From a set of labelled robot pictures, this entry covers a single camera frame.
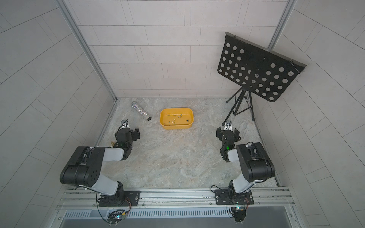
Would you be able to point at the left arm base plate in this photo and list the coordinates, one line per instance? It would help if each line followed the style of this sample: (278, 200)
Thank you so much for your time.
(129, 198)

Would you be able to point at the black music stand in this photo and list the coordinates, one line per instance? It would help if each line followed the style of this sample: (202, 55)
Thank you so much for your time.
(256, 70)

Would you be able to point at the glittery silver tube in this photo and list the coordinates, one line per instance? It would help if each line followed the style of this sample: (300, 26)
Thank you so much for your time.
(141, 111)

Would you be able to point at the circuit board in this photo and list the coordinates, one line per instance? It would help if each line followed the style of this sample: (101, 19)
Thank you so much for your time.
(116, 216)
(239, 214)

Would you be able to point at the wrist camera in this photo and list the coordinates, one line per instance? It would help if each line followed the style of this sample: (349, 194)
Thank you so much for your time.
(227, 125)
(124, 124)

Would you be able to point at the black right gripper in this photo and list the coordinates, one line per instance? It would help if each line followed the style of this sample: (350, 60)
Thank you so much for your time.
(222, 133)

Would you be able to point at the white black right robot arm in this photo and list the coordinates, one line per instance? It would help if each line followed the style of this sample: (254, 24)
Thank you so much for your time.
(255, 164)

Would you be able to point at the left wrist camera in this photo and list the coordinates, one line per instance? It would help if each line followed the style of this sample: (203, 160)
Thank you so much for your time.
(124, 124)

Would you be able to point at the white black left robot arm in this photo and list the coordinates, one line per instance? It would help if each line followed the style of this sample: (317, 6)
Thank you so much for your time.
(84, 167)

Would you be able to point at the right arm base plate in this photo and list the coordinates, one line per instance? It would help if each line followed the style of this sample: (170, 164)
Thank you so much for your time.
(226, 197)

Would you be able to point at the aluminium mounting rail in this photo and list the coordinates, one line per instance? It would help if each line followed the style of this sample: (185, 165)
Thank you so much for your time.
(151, 198)

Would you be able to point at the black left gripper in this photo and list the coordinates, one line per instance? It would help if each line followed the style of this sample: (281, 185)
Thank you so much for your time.
(134, 135)

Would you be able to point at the right circuit board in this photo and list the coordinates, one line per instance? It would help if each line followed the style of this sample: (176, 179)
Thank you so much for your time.
(239, 214)

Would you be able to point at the left circuit board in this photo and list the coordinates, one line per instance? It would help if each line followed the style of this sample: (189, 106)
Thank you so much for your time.
(116, 216)

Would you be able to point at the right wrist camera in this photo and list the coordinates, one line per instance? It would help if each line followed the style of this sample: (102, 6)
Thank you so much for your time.
(227, 125)

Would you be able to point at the yellow plastic storage box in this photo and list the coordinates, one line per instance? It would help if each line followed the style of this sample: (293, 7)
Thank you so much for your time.
(176, 118)

